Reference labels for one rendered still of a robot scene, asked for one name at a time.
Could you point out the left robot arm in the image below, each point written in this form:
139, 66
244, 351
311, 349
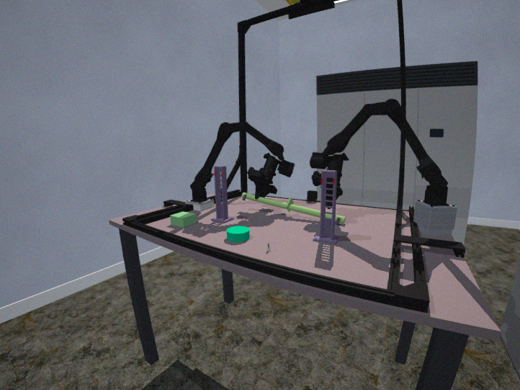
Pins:
392, 108

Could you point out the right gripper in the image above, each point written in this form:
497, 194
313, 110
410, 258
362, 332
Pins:
263, 187

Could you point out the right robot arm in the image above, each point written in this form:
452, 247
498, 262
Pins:
203, 177

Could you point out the green block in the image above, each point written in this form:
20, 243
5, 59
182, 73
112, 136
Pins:
183, 219

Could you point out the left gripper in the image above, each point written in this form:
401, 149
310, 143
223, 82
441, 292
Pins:
338, 189

